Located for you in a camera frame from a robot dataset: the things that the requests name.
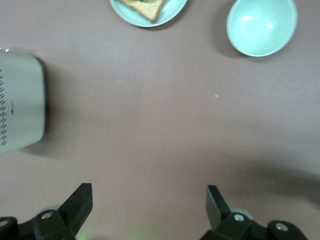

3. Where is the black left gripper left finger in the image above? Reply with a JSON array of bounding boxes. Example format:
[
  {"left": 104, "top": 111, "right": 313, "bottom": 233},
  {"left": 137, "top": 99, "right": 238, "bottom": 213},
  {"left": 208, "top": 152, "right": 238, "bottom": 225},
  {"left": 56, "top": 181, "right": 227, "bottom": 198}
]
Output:
[{"left": 32, "top": 182, "right": 94, "bottom": 240}]

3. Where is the light green bowl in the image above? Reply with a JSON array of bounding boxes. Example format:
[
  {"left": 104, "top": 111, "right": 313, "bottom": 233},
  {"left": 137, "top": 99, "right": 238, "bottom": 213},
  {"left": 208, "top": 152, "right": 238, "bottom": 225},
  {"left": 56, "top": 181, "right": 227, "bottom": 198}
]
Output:
[{"left": 226, "top": 0, "right": 298, "bottom": 58}]

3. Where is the beige and chrome toaster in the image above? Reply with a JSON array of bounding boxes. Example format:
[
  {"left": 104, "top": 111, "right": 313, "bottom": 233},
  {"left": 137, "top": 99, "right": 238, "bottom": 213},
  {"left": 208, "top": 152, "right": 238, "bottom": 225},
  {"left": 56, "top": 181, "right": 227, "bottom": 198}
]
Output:
[{"left": 0, "top": 48, "right": 47, "bottom": 156}]

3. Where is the toast slice on plate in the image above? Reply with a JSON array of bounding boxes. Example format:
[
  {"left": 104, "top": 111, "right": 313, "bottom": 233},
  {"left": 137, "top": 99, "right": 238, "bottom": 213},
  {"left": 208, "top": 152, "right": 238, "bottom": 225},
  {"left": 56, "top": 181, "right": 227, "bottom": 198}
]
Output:
[{"left": 118, "top": 0, "right": 165, "bottom": 24}]

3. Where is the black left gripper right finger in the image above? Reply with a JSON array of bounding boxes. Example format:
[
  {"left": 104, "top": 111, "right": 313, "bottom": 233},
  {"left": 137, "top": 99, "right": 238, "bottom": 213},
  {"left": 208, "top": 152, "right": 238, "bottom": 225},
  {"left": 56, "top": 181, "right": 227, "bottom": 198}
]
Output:
[{"left": 199, "top": 184, "right": 256, "bottom": 240}]

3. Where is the light green plate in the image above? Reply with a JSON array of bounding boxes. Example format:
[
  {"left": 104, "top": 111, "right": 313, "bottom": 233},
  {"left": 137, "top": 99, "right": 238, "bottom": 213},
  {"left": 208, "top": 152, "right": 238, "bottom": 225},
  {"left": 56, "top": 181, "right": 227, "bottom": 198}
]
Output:
[{"left": 109, "top": 0, "right": 188, "bottom": 28}]

